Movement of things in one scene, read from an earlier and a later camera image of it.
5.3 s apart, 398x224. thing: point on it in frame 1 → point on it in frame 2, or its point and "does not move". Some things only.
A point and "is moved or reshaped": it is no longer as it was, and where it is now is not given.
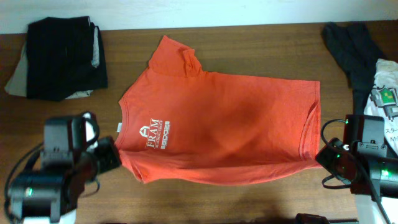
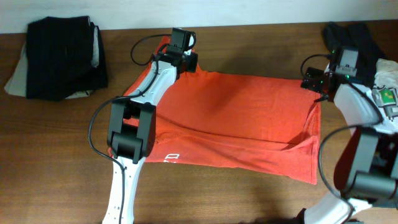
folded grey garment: (18, 83) does not move
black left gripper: (107, 145) → (193, 65)
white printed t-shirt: (383, 101) does not move
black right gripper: (323, 157) → (313, 76)
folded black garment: (59, 58) does not move
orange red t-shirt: (178, 124) is moved or reshaped
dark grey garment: (354, 46) does not move
